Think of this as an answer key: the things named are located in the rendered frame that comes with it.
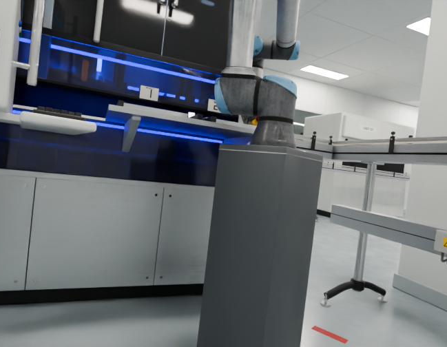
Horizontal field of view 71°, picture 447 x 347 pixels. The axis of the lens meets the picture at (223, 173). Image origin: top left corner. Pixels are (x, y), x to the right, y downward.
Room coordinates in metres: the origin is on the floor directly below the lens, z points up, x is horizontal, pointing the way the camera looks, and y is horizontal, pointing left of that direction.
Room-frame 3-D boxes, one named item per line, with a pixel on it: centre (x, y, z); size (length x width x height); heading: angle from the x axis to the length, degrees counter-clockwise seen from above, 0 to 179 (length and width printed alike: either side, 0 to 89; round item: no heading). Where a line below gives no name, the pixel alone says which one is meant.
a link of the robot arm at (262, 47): (1.30, -0.09, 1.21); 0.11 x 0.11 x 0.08; 79
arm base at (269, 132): (1.03, -0.15, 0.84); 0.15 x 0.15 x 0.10
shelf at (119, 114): (1.41, 0.17, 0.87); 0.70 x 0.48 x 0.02; 112
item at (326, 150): (1.98, -0.36, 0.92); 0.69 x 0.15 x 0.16; 112
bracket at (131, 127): (1.31, 0.40, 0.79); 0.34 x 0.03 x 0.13; 22
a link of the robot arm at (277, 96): (1.04, -0.14, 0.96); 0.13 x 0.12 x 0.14; 79
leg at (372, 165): (1.84, -0.86, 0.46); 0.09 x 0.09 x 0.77; 22
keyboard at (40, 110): (1.10, 0.61, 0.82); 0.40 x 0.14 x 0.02; 33
